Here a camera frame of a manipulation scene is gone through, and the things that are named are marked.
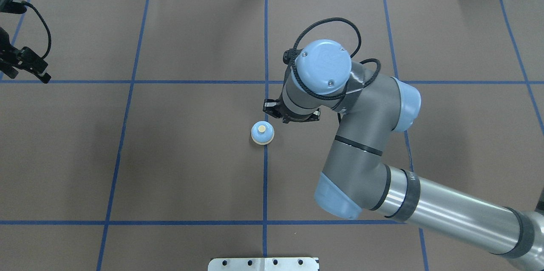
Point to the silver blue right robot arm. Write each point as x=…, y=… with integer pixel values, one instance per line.
x=163, y=176

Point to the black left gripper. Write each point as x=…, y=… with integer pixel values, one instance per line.
x=21, y=59

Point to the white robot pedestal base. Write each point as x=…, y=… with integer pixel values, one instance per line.
x=264, y=264

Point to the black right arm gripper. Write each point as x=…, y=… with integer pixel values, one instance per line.
x=272, y=108

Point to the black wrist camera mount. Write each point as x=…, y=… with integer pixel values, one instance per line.
x=16, y=7
x=290, y=55

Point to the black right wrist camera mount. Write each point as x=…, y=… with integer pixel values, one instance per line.
x=290, y=55

